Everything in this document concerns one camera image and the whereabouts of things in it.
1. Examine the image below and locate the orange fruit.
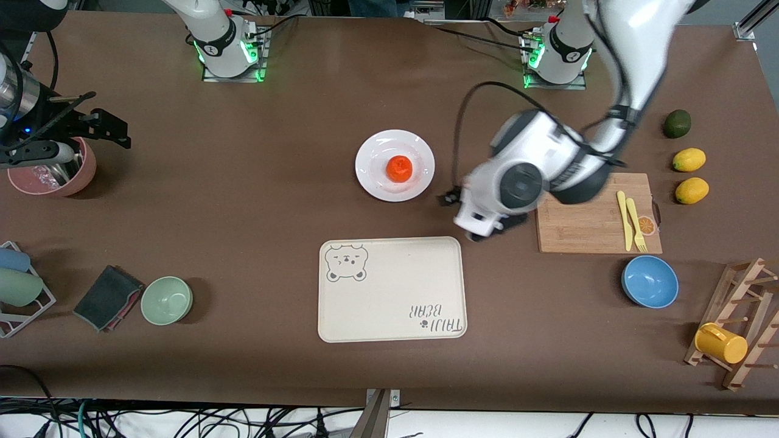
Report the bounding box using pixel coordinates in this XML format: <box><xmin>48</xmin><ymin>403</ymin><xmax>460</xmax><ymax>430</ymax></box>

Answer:
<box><xmin>386</xmin><ymin>155</ymin><xmax>414</xmax><ymax>183</ymax></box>

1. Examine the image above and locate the white round plate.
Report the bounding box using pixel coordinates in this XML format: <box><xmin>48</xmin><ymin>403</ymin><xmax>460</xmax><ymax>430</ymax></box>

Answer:
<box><xmin>355</xmin><ymin>129</ymin><xmax>436</xmax><ymax>203</ymax></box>

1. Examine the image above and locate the metal ladle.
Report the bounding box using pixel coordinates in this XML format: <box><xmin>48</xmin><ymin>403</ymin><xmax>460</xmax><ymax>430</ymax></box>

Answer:
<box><xmin>38</xmin><ymin>159</ymin><xmax>83</xmax><ymax>187</ymax></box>

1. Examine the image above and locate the pink bowl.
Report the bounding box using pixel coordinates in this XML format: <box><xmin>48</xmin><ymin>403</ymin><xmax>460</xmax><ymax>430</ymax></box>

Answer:
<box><xmin>7</xmin><ymin>137</ymin><xmax>97</xmax><ymax>197</ymax></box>

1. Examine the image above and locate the bamboo cutting board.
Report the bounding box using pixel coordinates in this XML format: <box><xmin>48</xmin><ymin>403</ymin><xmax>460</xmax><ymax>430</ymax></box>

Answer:
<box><xmin>536</xmin><ymin>173</ymin><xmax>663</xmax><ymax>254</ymax></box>

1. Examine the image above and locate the beige bear print tray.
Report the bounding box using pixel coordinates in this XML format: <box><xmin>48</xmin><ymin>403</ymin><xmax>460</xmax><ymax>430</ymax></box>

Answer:
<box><xmin>318</xmin><ymin>236</ymin><xmax>468</xmax><ymax>343</ymax></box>

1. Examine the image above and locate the yellow plastic knife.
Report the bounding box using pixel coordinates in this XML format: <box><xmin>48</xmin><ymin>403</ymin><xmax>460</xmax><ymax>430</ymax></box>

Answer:
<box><xmin>617</xmin><ymin>190</ymin><xmax>634</xmax><ymax>252</ymax></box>

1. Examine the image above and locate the yellow plastic fork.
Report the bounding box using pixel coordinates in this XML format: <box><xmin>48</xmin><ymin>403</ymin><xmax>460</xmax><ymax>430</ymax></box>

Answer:
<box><xmin>626</xmin><ymin>197</ymin><xmax>648</xmax><ymax>253</ymax></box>

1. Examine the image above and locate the blue cup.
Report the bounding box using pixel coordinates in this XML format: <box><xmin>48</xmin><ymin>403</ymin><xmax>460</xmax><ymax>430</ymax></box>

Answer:
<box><xmin>0</xmin><ymin>248</ymin><xmax>31</xmax><ymax>273</ymax></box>

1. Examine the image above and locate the blue bowl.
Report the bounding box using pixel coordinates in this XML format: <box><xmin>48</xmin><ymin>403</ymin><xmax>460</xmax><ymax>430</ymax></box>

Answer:
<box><xmin>621</xmin><ymin>255</ymin><xmax>679</xmax><ymax>309</ymax></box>

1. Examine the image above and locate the dark grey cloth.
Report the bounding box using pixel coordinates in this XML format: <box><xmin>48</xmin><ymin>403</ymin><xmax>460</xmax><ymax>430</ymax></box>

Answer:
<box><xmin>73</xmin><ymin>265</ymin><xmax>145</xmax><ymax>332</ymax></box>

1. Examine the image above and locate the pale green cup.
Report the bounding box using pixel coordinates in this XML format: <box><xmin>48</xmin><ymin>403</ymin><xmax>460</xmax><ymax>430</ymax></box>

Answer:
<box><xmin>0</xmin><ymin>268</ymin><xmax>44</xmax><ymax>307</ymax></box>

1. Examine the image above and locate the pale green bowl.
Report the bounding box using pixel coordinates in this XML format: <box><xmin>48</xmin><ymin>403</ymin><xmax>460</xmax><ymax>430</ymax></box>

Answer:
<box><xmin>141</xmin><ymin>276</ymin><xmax>194</xmax><ymax>326</ymax></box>

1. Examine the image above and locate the pink cloth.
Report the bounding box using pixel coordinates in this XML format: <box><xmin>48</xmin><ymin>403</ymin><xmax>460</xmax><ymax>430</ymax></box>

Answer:
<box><xmin>103</xmin><ymin>286</ymin><xmax>145</xmax><ymax>333</ymax></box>

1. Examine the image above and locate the yellow lemon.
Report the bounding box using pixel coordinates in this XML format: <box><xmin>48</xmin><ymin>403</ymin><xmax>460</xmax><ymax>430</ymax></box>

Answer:
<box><xmin>672</xmin><ymin>148</ymin><xmax>707</xmax><ymax>172</ymax></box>
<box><xmin>675</xmin><ymin>177</ymin><xmax>710</xmax><ymax>205</ymax></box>

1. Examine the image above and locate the dark green avocado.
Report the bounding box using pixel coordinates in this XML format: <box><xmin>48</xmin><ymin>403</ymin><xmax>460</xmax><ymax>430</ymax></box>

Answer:
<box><xmin>663</xmin><ymin>109</ymin><xmax>692</xmax><ymax>139</ymax></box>

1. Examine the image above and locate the person in blue jeans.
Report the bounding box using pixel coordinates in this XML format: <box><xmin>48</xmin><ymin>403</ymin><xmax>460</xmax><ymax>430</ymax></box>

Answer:
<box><xmin>348</xmin><ymin>0</ymin><xmax>397</xmax><ymax>18</ymax></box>

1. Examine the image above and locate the yellow mug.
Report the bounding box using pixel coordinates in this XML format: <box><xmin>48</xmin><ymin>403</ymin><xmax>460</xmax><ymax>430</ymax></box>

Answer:
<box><xmin>694</xmin><ymin>322</ymin><xmax>749</xmax><ymax>365</ymax></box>

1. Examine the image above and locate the wooden mug rack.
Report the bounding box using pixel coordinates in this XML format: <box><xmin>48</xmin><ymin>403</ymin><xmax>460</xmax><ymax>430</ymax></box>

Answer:
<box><xmin>683</xmin><ymin>257</ymin><xmax>779</xmax><ymax>391</ymax></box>

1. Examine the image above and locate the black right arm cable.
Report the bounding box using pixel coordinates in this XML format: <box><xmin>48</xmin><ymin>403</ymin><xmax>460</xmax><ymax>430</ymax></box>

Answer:
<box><xmin>43</xmin><ymin>30</ymin><xmax>60</xmax><ymax>95</ymax></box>

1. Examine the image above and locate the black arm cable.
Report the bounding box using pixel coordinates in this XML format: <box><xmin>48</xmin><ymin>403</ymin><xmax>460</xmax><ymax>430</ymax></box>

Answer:
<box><xmin>43</xmin><ymin>30</ymin><xmax>60</xmax><ymax>95</ymax></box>
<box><xmin>453</xmin><ymin>82</ymin><xmax>615</xmax><ymax>189</ymax></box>

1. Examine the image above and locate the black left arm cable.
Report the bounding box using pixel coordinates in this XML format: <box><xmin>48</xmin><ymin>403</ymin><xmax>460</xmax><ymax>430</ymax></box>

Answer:
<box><xmin>453</xmin><ymin>82</ymin><xmax>615</xmax><ymax>189</ymax></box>

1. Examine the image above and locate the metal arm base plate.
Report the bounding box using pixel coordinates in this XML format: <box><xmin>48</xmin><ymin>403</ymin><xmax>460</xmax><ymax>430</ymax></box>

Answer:
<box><xmin>521</xmin><ymin>33</ymin><xmax>588</xmax><ymax>91</ymax></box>
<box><xmin>202</xmin><ymin>27</ymin><xmax>270</xmax><ymax>83</ymax></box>

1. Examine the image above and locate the black cable on table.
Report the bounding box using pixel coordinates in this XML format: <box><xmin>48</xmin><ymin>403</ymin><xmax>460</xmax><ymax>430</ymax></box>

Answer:
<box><xmin>426</xmin><ymin>17</ymin><xmax>536</xmax><ymax>52</ymax></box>

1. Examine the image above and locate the white wire cup rack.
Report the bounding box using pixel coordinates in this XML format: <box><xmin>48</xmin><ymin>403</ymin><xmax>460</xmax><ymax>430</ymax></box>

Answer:
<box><xmin>0</xmin><ymin>240</ymin><xmax>57</xmax><ymax>338</ymax></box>

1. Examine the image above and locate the grey metal camera mount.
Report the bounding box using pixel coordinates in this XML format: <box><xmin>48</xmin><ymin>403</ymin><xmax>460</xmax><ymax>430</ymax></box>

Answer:
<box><xmin>350</xmin><ymin>388</ymin><xmax>402</xmax><ymax>438</ymax></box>

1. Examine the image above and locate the green cable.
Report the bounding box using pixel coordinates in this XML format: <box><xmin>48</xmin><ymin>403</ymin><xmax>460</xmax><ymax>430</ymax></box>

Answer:
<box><xmin>74</xmin><ymin>398</ymin><xmax>93</xmax><ymax>438</ymax></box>

